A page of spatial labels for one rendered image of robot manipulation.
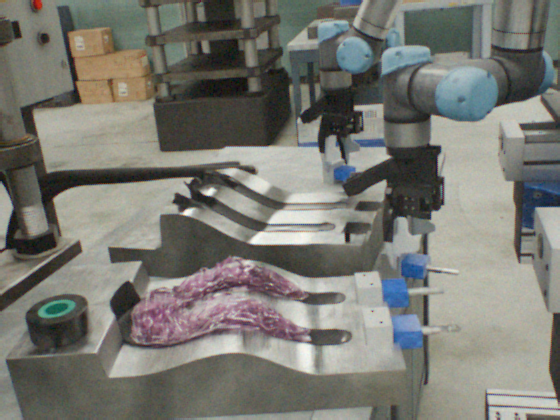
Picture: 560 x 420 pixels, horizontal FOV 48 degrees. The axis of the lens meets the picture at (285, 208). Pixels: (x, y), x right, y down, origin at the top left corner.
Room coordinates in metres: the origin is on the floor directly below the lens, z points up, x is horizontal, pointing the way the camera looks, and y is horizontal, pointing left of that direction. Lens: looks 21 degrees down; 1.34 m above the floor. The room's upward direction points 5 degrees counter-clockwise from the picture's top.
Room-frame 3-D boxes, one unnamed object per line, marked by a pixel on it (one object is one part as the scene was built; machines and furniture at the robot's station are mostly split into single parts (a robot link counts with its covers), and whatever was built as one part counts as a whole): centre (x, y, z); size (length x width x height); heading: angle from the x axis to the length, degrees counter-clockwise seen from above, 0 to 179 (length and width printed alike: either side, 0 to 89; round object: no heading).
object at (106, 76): (7.61, 1.87, 0.42); 0.86 x 0.33 x 0.83; 80
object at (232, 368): (0.80, 0.11, 0.86); 0.50 x 0.26 x 0.11; 87
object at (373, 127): (4.25, -0.45, 0.28); 0.61 x 0.41 x 0.15; 80
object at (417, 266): (0.98, -0.23, 0.83); 0.13 x 0.05 x 0.05; 58
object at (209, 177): (1.15, 0.06, 0.92); 0.35 x 0.16 x 0.09; 70
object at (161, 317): (0.81, 0.11, 0.90); 0.26 x 0.18 x 0.08; 87
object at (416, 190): (0.99, -0.21, 0.99); 0.09 x 0.08 x 0.12; 58
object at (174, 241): (1.17, 0.07, 0.87); 0.50 x 0.26 x 0.14; 70
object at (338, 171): (1.53, -0.17, 0.83); 0.13 x 0.05 x 0.05; 45
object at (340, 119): (1.54, -0.16, 0.99); 0.09 x 0.08 x 0.12; 45
